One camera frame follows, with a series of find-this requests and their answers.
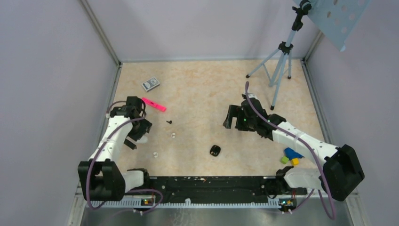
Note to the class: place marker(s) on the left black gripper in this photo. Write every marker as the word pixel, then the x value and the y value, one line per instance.
pixel 145 126

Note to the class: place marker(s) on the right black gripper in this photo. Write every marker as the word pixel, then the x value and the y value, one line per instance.
pixel 235 111

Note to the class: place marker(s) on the white earbud charging case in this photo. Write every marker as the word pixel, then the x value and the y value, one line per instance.
pixel 142 140

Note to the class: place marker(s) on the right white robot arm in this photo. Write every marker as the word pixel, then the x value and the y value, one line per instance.
pixel 338 170

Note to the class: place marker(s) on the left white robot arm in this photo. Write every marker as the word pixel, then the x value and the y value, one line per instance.
pixel 100 176

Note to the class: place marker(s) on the black earbud charging case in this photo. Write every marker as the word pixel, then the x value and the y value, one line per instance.
pixel 215 150

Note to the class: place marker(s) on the pink marker pen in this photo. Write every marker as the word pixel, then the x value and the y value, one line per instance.
pixel 154 105

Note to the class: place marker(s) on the light blue tripod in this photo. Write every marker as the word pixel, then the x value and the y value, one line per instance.
pixel 284 63

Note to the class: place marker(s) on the grey playing card box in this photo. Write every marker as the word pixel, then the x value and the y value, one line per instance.
pixel 150 84

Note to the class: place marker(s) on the green cube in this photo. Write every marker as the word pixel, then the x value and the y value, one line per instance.
pixel 284 160

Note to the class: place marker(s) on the blue toy car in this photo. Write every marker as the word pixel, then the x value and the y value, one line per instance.
pixel 291 154

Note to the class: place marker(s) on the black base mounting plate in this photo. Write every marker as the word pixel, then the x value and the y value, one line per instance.
pixel 216 190

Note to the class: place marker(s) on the yellow cube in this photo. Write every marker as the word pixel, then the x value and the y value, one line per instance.
pixel 295 161

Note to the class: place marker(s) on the perforated blue metal panel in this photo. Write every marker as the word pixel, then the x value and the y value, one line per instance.
pixel 335 18

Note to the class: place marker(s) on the white cable duct rail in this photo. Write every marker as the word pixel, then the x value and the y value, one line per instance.
pixel 137 203

